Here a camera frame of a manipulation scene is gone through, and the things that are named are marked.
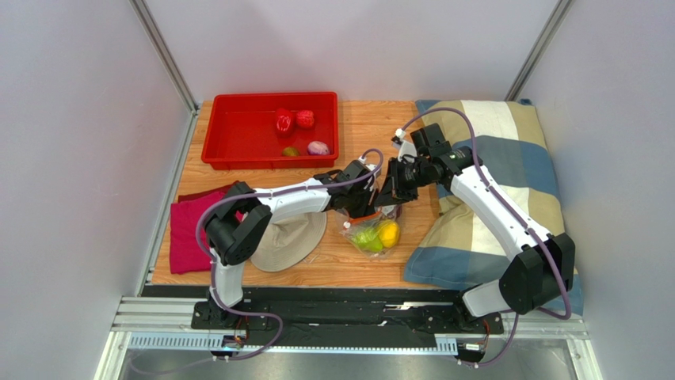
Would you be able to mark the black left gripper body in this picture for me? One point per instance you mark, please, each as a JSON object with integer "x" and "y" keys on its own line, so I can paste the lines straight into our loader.
{"x": 359, "y": 204}

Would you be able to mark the red fake strawberry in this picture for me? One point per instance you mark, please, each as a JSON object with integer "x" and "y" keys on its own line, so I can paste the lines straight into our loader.
{"x": 305, "y": 119}

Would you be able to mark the brown fake kiwi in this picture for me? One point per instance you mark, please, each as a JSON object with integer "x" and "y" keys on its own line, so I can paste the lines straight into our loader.
{"x": 290, "y": 151}

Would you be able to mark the beige bucket hat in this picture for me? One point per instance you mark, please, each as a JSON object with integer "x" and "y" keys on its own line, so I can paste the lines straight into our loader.
{"x": 287, "y": 242}

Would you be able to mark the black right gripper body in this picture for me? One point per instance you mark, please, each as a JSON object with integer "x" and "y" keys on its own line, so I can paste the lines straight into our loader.
{"x": 398, "y": 184}

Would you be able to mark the yellow fake lemon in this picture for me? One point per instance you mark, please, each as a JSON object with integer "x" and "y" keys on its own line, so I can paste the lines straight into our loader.
{"x": 388, "y": 233}

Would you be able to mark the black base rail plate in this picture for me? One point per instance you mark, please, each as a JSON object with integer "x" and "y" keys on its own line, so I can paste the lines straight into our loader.
{"x": 335, "y": 316}

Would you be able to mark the pink fake onion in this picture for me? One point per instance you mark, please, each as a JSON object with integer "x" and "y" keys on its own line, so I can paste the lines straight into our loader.
{"x": 318, "y": 148}

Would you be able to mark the clear zip top bag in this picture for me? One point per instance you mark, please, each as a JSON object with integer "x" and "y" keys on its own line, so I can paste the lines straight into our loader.
{"x": 349, "y": 226}

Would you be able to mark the checkered blue beige pillow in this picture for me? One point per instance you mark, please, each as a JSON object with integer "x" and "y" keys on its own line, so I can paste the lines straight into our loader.
{"x": 459, "y": 251}

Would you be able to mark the red plastic bin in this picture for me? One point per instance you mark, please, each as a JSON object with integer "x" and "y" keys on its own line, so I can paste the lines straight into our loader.
{"x": 241, "y": 131}

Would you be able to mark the red fake bell pepper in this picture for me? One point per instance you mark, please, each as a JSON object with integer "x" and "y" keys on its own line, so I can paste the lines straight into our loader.
{"x": 284, "y": 122}

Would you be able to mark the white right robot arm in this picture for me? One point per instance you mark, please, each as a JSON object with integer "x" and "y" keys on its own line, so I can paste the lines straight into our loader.
{"x": 541, "y": 264}

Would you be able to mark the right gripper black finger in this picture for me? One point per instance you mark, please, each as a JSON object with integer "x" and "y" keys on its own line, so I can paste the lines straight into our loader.
{"x": 391, "y": 174}
{"x": 392, "y": 196}

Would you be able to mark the aluminium frame rail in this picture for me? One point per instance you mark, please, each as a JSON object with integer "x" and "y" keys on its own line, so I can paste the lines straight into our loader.
{"x": 171, "y": 332}

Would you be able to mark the magenta folded cloth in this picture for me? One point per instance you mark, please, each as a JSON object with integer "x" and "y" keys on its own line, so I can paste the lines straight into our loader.
{"x": 185, "y": 254}

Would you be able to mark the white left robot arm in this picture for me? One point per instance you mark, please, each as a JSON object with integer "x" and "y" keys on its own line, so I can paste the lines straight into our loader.
{"x": 230, "y": 231}

